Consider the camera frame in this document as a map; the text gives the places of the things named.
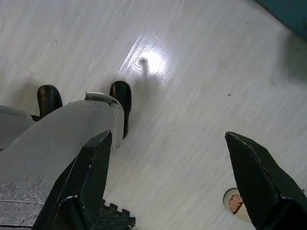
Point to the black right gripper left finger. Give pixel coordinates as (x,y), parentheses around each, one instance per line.
(93,172)

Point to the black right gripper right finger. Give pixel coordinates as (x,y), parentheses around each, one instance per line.
(259,182)

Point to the small round white container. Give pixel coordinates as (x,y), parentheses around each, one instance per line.
(226,195)

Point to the grey robot right leg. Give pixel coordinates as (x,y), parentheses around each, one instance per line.
(60,134)

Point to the grey robot leg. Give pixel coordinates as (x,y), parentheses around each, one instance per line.
(60,134)
(12,124)

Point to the black robot right foot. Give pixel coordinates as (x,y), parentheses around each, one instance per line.
(121,95)

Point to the black robot foot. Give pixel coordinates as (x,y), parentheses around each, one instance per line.
(49,98)
(121,95)

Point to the black robot left foot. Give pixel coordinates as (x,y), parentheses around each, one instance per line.
(49,98)

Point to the grey robot left leg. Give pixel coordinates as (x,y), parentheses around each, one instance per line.
(12,124)

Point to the teal upholstered bed frame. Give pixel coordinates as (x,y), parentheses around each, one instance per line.
(287,12)

